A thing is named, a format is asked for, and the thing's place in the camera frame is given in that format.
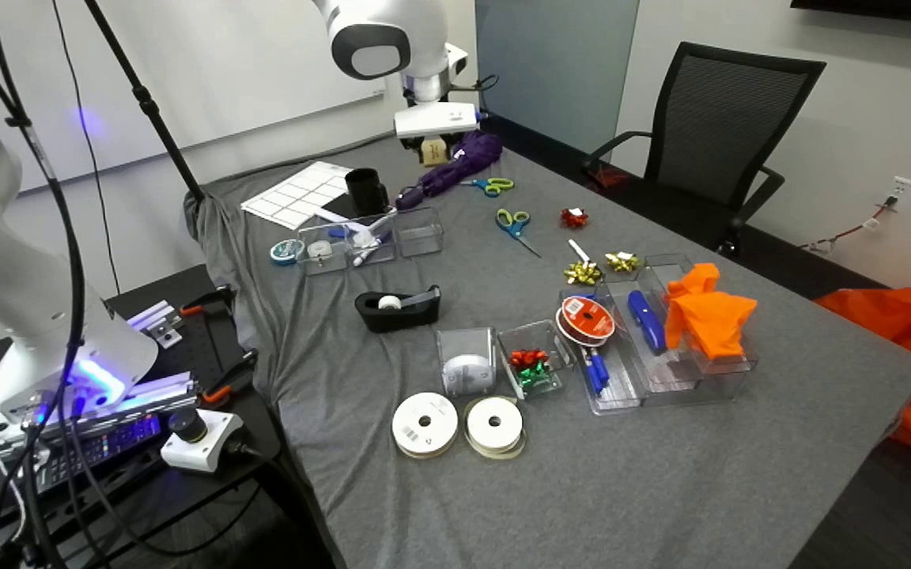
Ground small blue green scissors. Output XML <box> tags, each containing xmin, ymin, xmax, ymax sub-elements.
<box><xmin>472</xmin><ymin>172</ymin><xmax>518</xmax><ymax>201</ymax></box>

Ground large blue green scissors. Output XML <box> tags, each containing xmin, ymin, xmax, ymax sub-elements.
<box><xmin>494</xmin><ymin>206</ymin><xmax>546</xmax><ymax>260</ymax></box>

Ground clear tray with pens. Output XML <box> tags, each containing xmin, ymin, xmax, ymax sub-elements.
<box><xmin>562</xmin><ymin>313</ymin><xmax>647</xmax><ymax>418</ymax></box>

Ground clear three-compartment case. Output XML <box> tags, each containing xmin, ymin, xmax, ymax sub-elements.
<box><xmin>296</xmin><ymin>206</ymin><xmax>447</xmax><ymax>279</ymax></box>

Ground black equipment cart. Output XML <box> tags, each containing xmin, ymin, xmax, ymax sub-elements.
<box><xmin>0</xmin><ymin>261</ymin><xmax>310</xmax><ymax>569</ymax></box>

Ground white emergency stop button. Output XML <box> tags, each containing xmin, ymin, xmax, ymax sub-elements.
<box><xmin>160</xmin><ymin>405</ymin><xmax>247</xmax><ymax>473</ymax></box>

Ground orange white ribbon spool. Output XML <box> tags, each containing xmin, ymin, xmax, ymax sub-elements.
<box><xmin>553</xmin><ymin>293</ymin><xmax>619</xmax><ymax>352</ymax></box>

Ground orange tissue paper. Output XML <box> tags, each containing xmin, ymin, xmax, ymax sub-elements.
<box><xmin>662</xmin><ymin>261</ymin><xmax>762</xmax><ymax>366</ymax></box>

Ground orange black clamp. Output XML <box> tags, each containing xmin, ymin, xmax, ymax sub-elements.
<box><xmin>198</xmin><ymin>352</ymin><xmax>261</xmax><ymax>411</ymax></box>
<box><xmin>175</xmin><ymin>288</ymin><xmax>237</xmax><ymax>326</ymax></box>

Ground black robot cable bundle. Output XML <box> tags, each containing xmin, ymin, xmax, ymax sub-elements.
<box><xmin>0</xmin><ymin>0</ymin><xmax>96</xmax><ymax>569</ymax></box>

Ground black tripod pole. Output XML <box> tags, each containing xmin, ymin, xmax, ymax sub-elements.
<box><xmin>84</xmin><ymin>0</ymin><xmax>208</xmax><ymax>201</ymax></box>

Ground gold gift bow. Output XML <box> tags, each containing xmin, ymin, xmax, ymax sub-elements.
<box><xmin>562</xmin><ymin>256</ymin><xmax>608</xmax><ymax>290</ymax></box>
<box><xmin>602</xmin><ymin>246</ymin><xmax>647</xmax><ymax>279</ymax></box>

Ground small clear cube box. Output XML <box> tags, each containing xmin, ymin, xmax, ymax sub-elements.
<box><xmin>434</xmin><ymin>326</ymin><xmax>501</xmax><ymax>399</ymax></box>

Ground blue plastic tool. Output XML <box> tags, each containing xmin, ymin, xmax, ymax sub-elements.
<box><xmin>625</xmin><ymin>288</ymin><xmax>672</xmax><ymax>357</ymax></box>

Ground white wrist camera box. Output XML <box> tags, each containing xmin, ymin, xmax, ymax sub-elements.
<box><xmin>394</xmin><ymin>102</ymin><xmax>483</xmax><ymax>143</ymax></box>

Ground black wall screen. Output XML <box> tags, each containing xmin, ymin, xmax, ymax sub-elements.
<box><xmin>787</xmin><ymin>0</ymin><xmax>911</xmax><ymax>28</ymax></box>

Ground clear box with bows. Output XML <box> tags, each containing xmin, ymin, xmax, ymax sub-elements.
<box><xmin>498</xmin><ymin>315</ymin><xmax>569</xmax><ymax>405</ymax></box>

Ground black tape dispenser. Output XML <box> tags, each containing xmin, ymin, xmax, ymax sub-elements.
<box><xmin>352</xmin><ymin>282</ymin><xmax>447</xmax><ymax>336</ymax></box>

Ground blue pen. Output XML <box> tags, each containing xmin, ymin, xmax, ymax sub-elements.
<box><xmin>575</xmin><ymin>345</ymin><xmax>614</xmax><ymax>399</ymax></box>

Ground white label sheet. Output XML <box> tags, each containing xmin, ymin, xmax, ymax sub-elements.
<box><xmin>241</xmin><ymin>158</ymin><xmax>354</xmax><ymax>235</ymax></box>

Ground clear wide tray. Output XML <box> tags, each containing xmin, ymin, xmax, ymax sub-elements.
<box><xmin>651</xmin><ymin>256</ymin><xmax>762</xmax><ymax>394</ymax></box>

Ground small green bow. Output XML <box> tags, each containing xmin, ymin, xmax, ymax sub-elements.
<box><xmin>516</xmin><ymin>361</ymin><xmax>553</xmax><ymax>391</ymax></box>

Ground black wall cable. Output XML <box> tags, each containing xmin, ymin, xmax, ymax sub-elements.
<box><xmin>800</xmin><ymin>192</ymin><xmax>901</xmax><ymax>256</ymax></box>

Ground black cup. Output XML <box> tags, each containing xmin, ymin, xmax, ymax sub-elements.
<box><xmin>341</xmin><ymin>164</ymin><xmax>394</xmax><ymax>221</ymax></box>

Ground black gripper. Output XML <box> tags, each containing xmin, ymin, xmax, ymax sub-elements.
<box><xmin>408</xmin><ymin>126</ymin><xmax>459</xmax><ymax>166</ymax></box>

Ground brown wooden stamp block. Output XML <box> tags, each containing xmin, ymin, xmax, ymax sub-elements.
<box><xmin>417</xmin><ymin>136</ymin><xmax>450</xmax><ymax>169</ymax></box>

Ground clear narrow tray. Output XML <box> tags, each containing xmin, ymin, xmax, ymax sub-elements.
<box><xmin>608</xmin><ymin>261</ymin><xmax>696</xmax><ymax>399</ymax></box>

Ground purple marker pen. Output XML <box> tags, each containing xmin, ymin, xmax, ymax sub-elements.
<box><xmin>352</xmin><ymin>221</ymin><xmax>398</xmax><ymax>268</ymax></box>

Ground silver metal bracket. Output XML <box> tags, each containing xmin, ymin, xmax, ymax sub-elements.
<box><xmin>128</xmin><ymin>296</ymin><xmax>188</xmax><ymax>352</ymax></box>

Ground black office chair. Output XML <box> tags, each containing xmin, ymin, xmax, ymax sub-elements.
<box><xmin>579</xmin><ymin>42</ymin><xmax>829</xmax><ymax>256</ymax></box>

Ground purple folded umbrella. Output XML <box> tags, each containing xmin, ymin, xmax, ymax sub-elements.
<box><xmin>394</xmin><ymin>128</ymin><xmax>507</xmax><ymax>214</ymax></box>

